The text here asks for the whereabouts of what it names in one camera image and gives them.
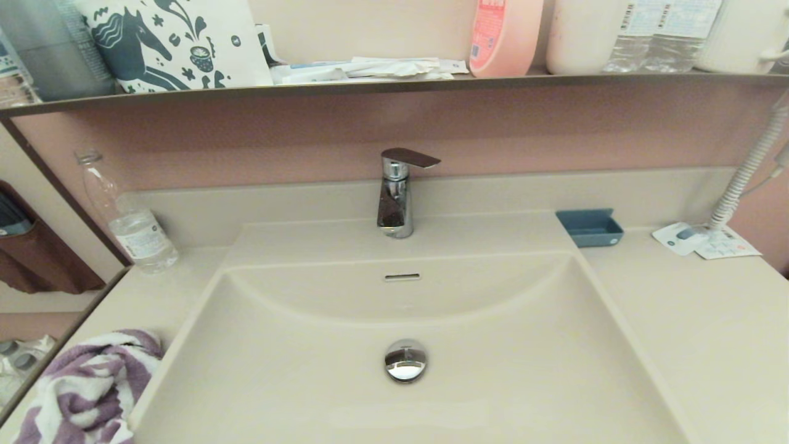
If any chrome faucet lever handle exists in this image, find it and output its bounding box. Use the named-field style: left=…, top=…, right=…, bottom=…
left=380, top=148, right=442, bottom=170

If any purple white striped towel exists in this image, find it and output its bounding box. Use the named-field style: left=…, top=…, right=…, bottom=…
left=11, top=329, right=164, bottom=444

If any chrome sink faucet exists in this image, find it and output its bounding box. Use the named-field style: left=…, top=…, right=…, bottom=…
left=377, top=158, right=414, bottom=239

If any chrome sink drain stopper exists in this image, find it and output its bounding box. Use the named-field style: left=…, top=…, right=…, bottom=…
left=384, top=339, right=428, bottom=384

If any beige ceramic sink basin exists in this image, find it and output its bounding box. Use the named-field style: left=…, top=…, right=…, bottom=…
left=126, top=211, right=700, bottom=444

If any white plastic sachet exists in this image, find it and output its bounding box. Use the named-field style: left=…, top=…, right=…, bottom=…
left=345, top=57, right=470, bottom=81
left=270, top=62, right=352, bottom=85

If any blue plastic soap dish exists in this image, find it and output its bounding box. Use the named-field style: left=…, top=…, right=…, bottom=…
left=555, top=208, right=625, bottom=249

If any pink lotion bottle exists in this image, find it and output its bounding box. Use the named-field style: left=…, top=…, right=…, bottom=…
left=468, top=0, right=545, bottom=79

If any white bag with horse print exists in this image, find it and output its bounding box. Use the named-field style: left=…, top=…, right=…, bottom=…
left=74, top=0, right=274, bottom=94

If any clear bottle without cap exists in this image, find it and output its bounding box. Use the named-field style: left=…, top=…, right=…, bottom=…
left=74, top=150, right=179, bottom=274

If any white round plastic container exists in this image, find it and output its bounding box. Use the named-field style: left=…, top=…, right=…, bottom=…
left=546, top=0, right=631, bottom=76

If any white card with blue logo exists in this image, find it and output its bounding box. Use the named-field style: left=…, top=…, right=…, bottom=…
left=652, top=221, right=709, bottom=257

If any white printed paper leaflet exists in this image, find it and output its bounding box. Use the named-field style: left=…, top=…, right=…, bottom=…
left=695, top=225, right=762, bottom=260

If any dark framed side mirror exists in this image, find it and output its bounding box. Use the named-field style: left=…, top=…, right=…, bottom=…
left=0, top=117, right=131, bottom=426

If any grey translucent pouch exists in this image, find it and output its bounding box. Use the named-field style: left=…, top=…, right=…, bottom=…
left=0, top=0, right=118, bottom=102

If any white mug on shelf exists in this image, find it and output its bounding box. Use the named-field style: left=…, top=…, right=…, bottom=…
left=695, top=0, right=789, bottom=75

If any printed cardboard packet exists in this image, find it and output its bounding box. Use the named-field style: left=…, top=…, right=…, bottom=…
left=0, top=28, right=41, bottom=109

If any brown wall shelf ledge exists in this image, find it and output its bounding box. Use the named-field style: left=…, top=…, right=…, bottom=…
left=0, top=67, right=789, bottom=119

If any white coiled appliance cord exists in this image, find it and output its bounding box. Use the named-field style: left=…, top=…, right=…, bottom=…
left=706, top=102, right=789, bottom=232

